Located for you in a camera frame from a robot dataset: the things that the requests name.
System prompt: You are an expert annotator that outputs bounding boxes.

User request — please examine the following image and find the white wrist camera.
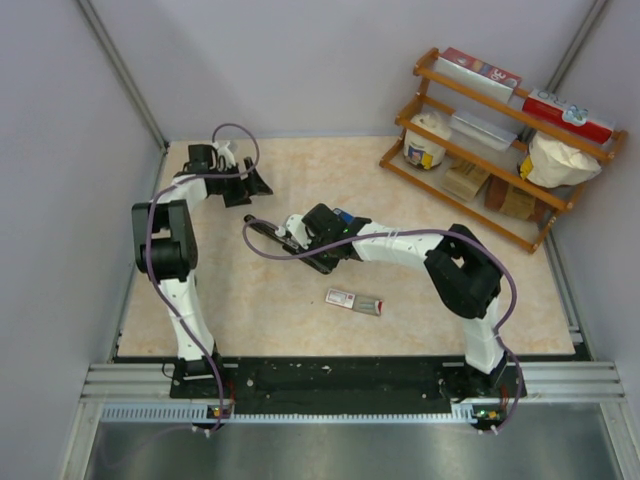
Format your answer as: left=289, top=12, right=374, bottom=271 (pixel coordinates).
left=212, top=141, right=237, bottom=173
left=275, top=214, right=311, bottom=250

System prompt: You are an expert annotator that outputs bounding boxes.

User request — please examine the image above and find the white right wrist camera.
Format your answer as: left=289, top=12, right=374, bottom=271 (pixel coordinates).
left=275, top=214, right=311, bottom=250

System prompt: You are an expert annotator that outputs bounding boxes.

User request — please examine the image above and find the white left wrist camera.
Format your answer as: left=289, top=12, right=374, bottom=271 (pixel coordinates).
left=212, top=141, right=237, bottom=173

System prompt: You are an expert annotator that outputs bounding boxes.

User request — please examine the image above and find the grey slotted cable duct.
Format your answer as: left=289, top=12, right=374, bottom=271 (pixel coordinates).
left=100, top=402, right=479, bottom=426

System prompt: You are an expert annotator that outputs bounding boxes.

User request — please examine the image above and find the white jar yellow label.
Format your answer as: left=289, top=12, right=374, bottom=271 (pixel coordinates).
left=403, top=112, right=452, bottom=170

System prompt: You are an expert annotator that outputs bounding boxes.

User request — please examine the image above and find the red cling wrap box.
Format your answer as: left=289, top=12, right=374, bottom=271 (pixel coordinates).
left=522, top=89, right=615, bottom=145

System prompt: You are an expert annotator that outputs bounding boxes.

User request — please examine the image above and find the white paper bag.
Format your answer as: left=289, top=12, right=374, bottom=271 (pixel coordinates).
left=518, top=132, right=601, bottom=189

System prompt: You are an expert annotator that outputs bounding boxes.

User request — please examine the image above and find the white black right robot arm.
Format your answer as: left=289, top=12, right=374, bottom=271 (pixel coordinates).
left=286, top=203, right=507, bottom=396

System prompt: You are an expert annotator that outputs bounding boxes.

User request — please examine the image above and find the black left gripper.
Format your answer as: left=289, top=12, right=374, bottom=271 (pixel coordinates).
left=212, top=157, right=272, bottom=207

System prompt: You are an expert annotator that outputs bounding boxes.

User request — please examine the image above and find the brown paper package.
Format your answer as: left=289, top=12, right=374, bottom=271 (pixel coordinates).
left=484, top=176, right=547, bottom=223

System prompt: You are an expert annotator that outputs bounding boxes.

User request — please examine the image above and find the wooden three-tier rack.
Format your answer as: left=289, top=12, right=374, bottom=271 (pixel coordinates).
left=378, top=47, right=629, bottom=254

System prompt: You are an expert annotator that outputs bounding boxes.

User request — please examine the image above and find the red white foil box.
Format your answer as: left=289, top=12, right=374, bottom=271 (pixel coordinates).
left=433, top=47, right=522, bottom=102

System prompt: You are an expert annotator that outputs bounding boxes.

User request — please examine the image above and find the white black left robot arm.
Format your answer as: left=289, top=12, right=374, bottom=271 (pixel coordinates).
left=131, top=141, right=273, bottom=397

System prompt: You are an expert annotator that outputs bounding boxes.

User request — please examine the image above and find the aluminium rail frame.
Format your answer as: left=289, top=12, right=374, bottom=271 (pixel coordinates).
left=81, top=361, right=626, bottom=404

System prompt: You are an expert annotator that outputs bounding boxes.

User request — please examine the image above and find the clear plastic tray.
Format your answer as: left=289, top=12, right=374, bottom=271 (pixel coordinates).
left=449, top=111, right=517, bottom=152

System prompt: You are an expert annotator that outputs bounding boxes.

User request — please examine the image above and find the red white staple box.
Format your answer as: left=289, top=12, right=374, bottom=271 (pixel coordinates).
left=325, top=288, right=383, bottom=317

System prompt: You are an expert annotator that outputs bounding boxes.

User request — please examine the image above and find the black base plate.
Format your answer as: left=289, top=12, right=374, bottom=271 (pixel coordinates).
left=170, top=356, right=526, bottom=414

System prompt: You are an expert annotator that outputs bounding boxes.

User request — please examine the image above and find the blue black stapler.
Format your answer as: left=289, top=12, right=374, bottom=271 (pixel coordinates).
left=333, top=208, right=355, bottom=225

